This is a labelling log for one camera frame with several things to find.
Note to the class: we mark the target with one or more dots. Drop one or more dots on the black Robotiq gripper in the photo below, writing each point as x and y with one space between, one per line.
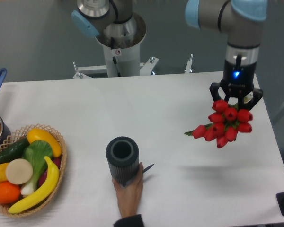
237 82

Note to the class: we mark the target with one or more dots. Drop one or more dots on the red tulip bouquet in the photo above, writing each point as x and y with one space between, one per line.
225 123

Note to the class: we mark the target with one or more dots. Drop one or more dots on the dark grey ribbed vase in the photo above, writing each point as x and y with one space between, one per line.
122 154

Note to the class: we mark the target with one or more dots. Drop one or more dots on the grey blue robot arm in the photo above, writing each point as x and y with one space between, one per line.
241 20

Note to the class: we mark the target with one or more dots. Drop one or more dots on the dark sleeved forearm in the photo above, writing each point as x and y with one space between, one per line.
131 221

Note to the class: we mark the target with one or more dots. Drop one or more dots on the person's hand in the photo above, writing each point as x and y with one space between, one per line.
128 198

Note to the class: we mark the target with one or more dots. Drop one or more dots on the dark pen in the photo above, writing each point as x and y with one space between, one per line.
147 168

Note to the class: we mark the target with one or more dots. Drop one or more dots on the dark red vegetable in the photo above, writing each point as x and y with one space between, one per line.
43 177

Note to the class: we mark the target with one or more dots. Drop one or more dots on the yellow banana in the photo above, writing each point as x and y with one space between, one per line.
41 193

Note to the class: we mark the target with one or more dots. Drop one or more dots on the yellow squash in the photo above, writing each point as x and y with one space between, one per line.
40 134

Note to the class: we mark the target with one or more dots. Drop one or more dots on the green bok choy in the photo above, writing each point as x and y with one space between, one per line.
35 154

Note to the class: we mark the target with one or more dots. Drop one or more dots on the woven wicker basket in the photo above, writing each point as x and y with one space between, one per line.
19 134

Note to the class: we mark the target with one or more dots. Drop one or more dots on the green cucumber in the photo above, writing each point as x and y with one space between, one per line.
14 151

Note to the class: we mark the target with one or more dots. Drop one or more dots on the beige round disc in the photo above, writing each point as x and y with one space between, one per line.
19 171

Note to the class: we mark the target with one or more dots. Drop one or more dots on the orange fruit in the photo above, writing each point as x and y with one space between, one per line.
9 193

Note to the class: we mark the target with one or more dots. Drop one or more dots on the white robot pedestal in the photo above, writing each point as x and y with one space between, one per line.
121 45

